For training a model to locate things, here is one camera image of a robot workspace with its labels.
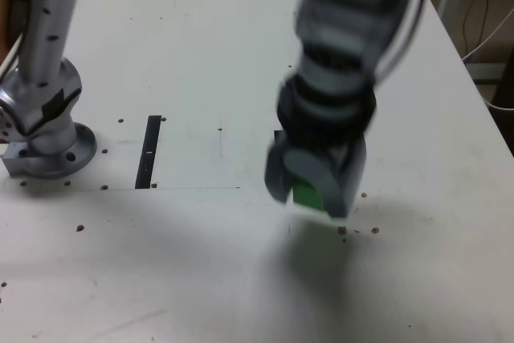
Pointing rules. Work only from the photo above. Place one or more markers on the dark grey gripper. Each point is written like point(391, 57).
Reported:
point(333, 149)

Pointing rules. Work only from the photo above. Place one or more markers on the green cube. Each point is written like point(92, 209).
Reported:
point(307, 196)

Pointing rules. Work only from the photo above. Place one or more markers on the black tape square outline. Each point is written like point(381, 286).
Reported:
point(278, 136)

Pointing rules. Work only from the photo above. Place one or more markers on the black tape strip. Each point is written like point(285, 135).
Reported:
point(148, 150)

